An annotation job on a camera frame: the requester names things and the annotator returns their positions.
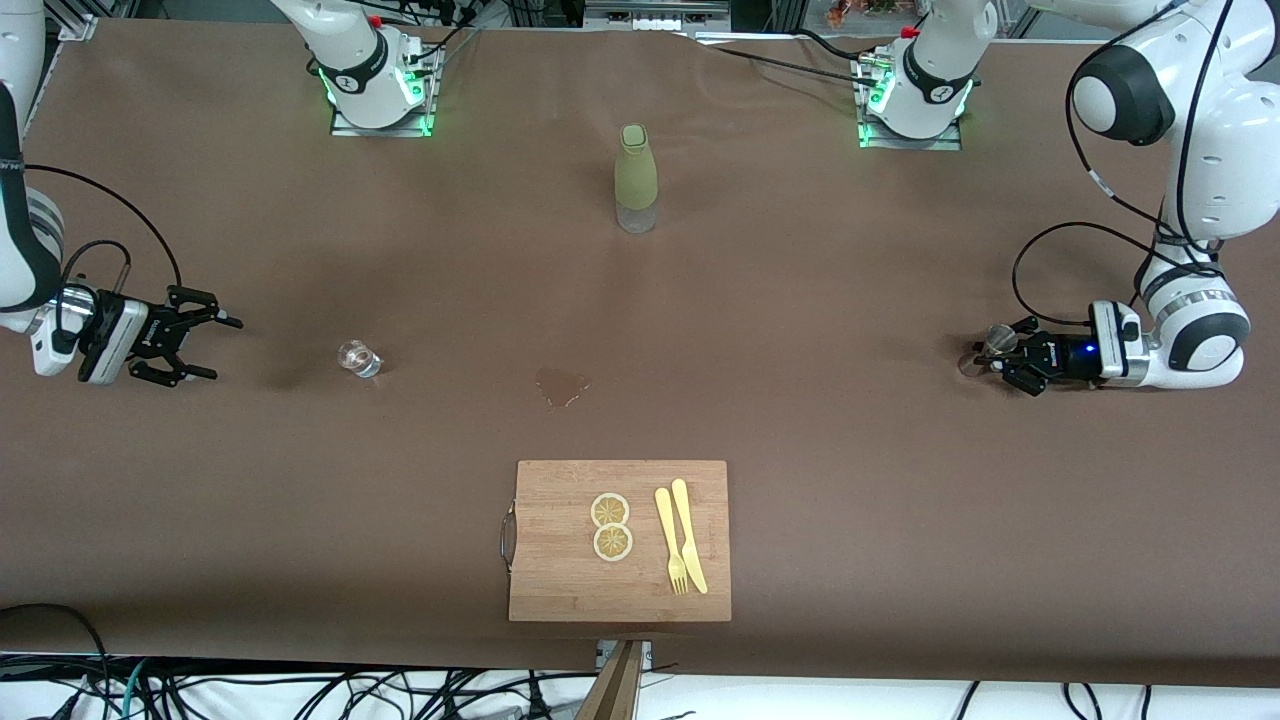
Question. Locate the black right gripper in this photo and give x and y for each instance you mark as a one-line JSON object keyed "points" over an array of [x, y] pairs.
{"points": [[153, 335]]}

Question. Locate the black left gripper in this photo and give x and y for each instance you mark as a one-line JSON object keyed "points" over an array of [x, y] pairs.
{"points": [[1058, 358]]}

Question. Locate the clear glass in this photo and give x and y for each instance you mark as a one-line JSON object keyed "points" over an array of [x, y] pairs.
{"points": [[995, 342]]}

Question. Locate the clear glass cup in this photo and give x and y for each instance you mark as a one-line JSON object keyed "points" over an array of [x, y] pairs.
{"points": [[358, 358]]}

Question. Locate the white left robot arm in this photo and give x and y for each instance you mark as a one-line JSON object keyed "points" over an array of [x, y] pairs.
{"points": [[1230, 150]]}

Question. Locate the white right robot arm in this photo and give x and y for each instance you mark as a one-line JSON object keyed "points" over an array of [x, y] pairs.
{"points": [[355, 50]]}

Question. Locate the brown table cover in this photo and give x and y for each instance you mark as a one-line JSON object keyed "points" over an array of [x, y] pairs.
{"points": [[300, 480]]}

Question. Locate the yellow plastic knife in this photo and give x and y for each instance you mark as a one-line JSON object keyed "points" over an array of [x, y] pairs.
{"points": [[688, 540]]}

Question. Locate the spilled liquid puddle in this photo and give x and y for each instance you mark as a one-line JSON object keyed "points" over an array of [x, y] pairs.
{"points": [[562, 385]]}

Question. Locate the yellow plastic fork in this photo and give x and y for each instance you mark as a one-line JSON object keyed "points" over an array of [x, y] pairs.
{"points": [[667, 530]]}

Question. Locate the green frosted bottle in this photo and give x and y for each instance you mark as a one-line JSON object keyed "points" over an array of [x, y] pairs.
{"points": [[636, 170]]}

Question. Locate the lemon slice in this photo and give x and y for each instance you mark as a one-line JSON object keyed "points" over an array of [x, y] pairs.
{"points": [[613, 543], [610, 510]]}

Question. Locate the wooden cutting board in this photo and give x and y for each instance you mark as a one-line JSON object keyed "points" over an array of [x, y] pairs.
{"points": [[560, 580]]}

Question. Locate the grey power strip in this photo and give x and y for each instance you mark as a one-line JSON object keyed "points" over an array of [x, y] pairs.
{"points": [[655, 18]]}

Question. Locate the wooden beam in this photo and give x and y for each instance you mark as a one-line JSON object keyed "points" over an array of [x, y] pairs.
{"points": [[612, 690]]}

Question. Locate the metal bracket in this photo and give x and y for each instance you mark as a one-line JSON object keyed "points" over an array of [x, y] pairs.
{"points": [[648, 652]]}

